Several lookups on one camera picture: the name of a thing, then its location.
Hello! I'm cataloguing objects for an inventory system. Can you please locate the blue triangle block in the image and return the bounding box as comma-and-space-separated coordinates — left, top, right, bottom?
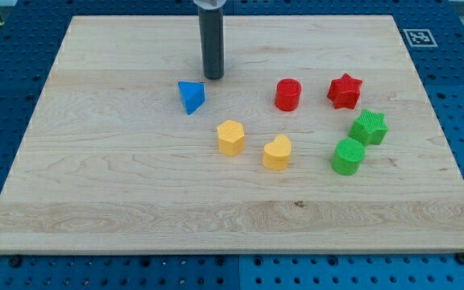
178, 81, 205, 115

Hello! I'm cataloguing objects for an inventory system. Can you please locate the yellow hexagon block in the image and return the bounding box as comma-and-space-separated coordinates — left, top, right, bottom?
217, 120, 245, 156

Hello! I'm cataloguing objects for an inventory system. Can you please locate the yellow heart block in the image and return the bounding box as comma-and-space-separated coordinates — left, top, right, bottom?
263, 135, 292, 170

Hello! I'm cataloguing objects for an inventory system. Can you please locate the red cylinder block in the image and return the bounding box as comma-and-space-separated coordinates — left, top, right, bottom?
275, 78, 302, 111

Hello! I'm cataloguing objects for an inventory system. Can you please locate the wooden board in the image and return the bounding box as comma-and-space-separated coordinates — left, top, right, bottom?
0, 15, 464, 255

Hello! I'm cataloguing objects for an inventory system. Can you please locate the green cylinder block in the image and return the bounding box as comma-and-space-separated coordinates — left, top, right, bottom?
330, 139, 366, 176

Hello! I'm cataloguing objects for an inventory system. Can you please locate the red star block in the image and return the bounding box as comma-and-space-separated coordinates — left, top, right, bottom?
327, 73, 363, 110

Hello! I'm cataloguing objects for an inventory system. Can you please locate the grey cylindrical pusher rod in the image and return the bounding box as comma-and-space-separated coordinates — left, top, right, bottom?
198, 7, 225, 80

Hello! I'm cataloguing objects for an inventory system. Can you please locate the green star block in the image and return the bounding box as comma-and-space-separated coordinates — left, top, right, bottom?
348, 109, 388, 146

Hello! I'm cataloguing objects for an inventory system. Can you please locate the white fiducial marker tag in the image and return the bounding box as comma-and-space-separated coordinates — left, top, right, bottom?
403, 28, 437, 48

